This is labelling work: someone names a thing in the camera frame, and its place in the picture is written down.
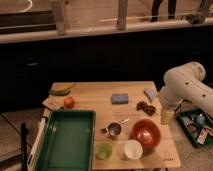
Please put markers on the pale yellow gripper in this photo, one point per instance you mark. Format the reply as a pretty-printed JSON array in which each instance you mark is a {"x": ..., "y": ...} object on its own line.
[{"x": 166, "y": 115}]

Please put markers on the blue sponge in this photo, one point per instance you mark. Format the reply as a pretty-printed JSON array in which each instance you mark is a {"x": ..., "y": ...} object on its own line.
[{"x": 119, "y": 98}]

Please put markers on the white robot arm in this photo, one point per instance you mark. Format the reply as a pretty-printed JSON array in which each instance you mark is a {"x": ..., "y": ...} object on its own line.
[{"x": 185, "y": 82}]

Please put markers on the green plastic tray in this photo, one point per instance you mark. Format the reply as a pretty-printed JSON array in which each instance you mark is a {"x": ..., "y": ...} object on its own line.
[{"x": 68, "y": 141}]

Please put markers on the red bowl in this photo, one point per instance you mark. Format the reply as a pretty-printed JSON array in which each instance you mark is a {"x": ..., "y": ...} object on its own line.
[{"x": 146, "y": 132}]

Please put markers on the dark grape bunch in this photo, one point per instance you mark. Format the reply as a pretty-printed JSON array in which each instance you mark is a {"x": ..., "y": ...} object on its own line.
[{"x": 148, "y": 109}]

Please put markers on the blue-grey cloth piece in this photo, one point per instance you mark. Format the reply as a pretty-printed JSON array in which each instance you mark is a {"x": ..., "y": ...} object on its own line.
[{"x": 150, "y": 93}]

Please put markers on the green bin with items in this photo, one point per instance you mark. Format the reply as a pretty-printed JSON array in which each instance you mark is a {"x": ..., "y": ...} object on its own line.
[{"x": 189, "y": 123}]

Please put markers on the white cup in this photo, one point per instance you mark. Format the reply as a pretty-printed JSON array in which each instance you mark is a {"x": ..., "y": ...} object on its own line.
[{"x": 133, "y": 150}]

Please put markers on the metal measuring cup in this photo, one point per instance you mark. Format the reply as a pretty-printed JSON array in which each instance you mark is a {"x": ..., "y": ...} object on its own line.
[{"x": 114, "y": 129}]

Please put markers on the green cup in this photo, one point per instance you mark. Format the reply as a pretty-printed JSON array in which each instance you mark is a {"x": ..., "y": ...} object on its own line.
[{"x": 103, "y": 150}]

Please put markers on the red tomato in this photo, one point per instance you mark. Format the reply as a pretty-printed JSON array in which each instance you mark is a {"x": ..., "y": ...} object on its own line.
[{"x": 69, "y": 102}]

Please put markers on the green chili pepper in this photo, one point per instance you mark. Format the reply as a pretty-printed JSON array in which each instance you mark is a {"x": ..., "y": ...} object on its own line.
[{"x": 59, "y": 93}]

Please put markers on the black pole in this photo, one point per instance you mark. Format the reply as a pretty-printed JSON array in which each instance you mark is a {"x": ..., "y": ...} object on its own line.
[{"x": 24, "y": 156}]

